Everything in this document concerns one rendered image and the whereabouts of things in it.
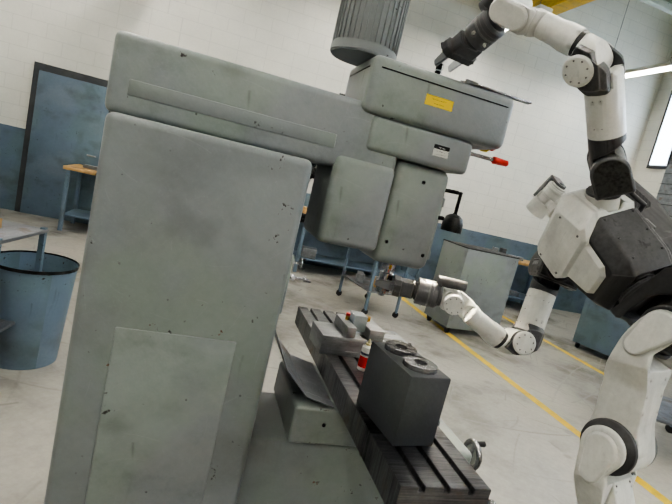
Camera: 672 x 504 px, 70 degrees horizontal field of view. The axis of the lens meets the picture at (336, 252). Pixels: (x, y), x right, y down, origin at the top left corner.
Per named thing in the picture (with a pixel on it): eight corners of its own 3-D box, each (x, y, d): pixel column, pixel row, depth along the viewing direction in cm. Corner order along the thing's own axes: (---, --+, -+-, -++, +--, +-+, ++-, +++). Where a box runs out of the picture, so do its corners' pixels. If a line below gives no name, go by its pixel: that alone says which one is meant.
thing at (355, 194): (353, 239, 167) (371, 165, 163) (376, 253, 144) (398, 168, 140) (301, 228, 161) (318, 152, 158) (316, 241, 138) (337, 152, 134)
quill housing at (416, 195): (402, 258, 171) (425, 170, 166) (427, 272, 151) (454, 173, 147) (352, 248, 165) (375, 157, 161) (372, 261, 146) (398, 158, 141)
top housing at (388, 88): (461, 151, 171) (473, 105, 169) (504, 151, 146) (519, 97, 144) (338, 116, 157) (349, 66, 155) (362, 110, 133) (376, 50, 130)
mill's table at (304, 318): (341, 329, 227) (345, 313, 226) (482, 521, 110) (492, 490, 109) (294, 322, 220) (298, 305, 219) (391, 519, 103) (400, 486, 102)
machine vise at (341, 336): (391, 347, 192) (397, 321, 190) (406, 363, 178) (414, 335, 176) (308, 337, 180) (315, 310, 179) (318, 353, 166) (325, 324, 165)
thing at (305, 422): (394, 401, 191) (402, 373, 189) (433, 454, 158) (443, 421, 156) (272, 389, 176) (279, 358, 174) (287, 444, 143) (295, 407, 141)
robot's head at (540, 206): (550, 225, 154) (534, 207, 159) (574, 201, 148) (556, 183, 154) (538, 222, 150) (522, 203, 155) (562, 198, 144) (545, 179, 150)
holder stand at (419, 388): (391, 402, 142) (408, 339, 139) (432, 446, 122) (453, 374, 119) (356, 401, 137) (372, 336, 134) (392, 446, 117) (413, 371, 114)
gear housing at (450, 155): (431, 172, 169) (439, 144, 168) (466, 176, 146) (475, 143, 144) (343, 149, 159) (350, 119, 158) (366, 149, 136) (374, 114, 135)
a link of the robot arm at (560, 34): (537, 16, 117) (607, 52, 110) (558, 6, 122) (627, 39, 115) (519, 56, 126) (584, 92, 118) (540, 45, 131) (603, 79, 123)
